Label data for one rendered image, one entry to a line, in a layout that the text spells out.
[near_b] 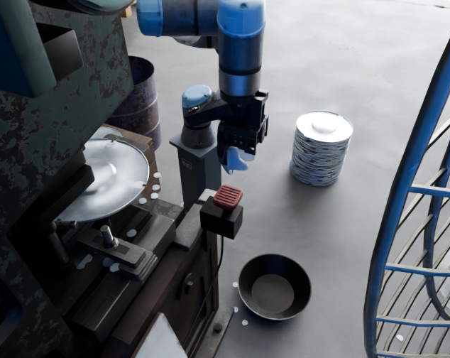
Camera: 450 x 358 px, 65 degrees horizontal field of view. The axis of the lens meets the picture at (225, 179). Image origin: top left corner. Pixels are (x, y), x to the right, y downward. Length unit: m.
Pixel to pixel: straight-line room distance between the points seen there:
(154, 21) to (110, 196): 0.39
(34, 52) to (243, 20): 0.32
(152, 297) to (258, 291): 0.78
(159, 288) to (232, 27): 0.58
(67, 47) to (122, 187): 0.53
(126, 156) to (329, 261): 1.09
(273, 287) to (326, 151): 0.73
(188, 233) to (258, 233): 0.86
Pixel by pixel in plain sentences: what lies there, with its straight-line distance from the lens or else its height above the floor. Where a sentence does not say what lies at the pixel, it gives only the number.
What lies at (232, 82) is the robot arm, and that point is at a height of 1.08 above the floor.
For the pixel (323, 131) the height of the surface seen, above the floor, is 0.31.
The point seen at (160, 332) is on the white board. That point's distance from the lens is 0.90.
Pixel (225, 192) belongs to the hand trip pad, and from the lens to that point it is 0.85.
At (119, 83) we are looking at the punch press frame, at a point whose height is 1.09.
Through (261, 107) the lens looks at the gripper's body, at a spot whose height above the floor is 1.03.
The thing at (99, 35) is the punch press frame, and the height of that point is 1.17.
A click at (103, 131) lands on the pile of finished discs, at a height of 0.38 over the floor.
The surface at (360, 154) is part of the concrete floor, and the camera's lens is 2.32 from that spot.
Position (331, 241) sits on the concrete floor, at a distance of 1.78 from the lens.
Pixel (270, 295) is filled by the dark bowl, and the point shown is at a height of 0.00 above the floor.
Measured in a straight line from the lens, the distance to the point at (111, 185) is 0.88.
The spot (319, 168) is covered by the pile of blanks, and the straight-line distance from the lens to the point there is 1.92.
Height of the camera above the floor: 1.36
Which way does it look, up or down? 43 degrees down
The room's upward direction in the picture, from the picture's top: straight up
